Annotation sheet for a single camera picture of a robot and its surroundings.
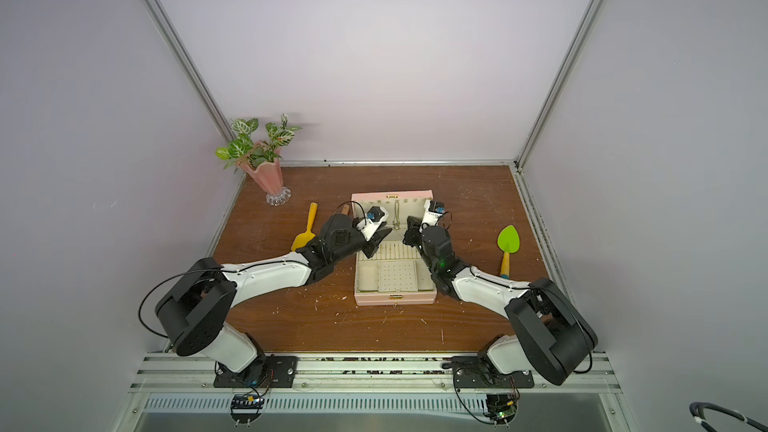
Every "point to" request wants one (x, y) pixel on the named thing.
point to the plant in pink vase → (260, 159)
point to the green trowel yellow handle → (508, 241)
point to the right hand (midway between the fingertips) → (413, 211)
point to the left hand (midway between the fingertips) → (389, 225)
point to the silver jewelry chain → (396, 222)
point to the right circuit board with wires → (500, 409)
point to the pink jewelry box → (396, 273)
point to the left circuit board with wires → (246, 408)
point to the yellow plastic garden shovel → (305, 237)
